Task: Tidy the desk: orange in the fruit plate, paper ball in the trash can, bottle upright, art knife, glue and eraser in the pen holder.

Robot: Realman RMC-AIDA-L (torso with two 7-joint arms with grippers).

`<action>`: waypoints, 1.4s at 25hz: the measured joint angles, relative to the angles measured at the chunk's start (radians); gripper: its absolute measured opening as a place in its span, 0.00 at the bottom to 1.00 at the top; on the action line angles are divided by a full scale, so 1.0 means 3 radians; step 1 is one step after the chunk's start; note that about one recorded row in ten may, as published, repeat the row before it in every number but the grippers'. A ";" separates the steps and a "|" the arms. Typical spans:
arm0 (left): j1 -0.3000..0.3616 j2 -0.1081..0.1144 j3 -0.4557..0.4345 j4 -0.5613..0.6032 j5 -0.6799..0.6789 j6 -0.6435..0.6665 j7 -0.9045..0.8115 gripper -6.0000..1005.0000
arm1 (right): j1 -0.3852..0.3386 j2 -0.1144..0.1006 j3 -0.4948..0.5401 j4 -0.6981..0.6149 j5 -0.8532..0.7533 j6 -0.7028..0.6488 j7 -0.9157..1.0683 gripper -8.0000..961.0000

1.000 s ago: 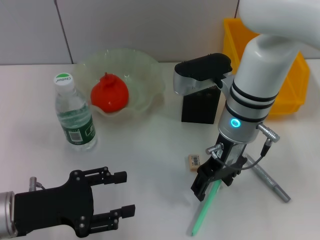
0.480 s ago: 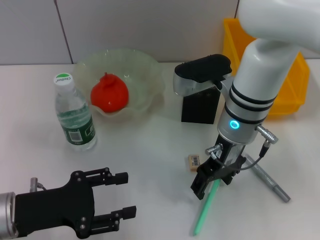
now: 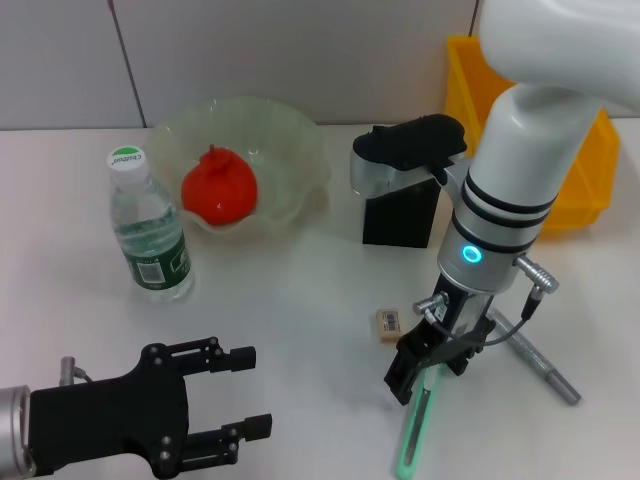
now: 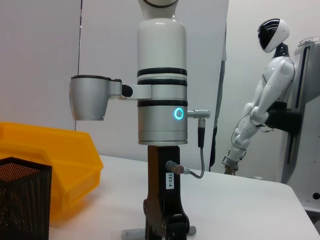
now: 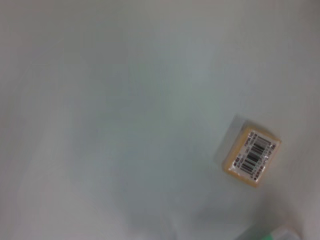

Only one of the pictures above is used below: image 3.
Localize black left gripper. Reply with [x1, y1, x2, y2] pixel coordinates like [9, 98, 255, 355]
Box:
[26, 336, 274, 480]

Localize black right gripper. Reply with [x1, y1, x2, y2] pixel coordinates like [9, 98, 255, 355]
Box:
[383, 271, 497, 406]

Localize mint green pen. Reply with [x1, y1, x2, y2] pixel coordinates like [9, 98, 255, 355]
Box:
[391, 360, 442, 480]

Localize clear green label water bottle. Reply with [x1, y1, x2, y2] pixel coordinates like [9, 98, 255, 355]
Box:
[105, 144, 196, 305]

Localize red orange toy fruit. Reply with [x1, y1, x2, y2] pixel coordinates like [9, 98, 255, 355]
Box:
[180, 143, 260, 228]

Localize beige eraser with barcode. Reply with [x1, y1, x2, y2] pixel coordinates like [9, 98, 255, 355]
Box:
[375, 308, 406, 345]

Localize grey marker pen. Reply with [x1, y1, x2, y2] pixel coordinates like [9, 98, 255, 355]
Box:
[486, 306, 583, 407]

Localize black mesh pen holder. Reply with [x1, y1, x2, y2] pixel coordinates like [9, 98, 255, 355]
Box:
[362, 177, 443, 250]

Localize green glass fruit bowl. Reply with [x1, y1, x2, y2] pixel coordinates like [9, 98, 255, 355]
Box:
[131, 96, 332, 247]

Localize yellow plastic bin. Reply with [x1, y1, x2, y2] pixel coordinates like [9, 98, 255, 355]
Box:
[443, 35, 622, 237]

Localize right arm cable with plug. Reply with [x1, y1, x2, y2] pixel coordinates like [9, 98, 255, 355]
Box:
[411, 254, 561, 347]

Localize arm cable with plug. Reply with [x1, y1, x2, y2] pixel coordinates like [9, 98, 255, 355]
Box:
[411, 254, 561, 347]
[59, 355, 95, 387]

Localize left arm cable with plug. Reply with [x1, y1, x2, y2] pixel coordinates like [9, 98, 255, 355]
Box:
[59, 355, 95, 387]

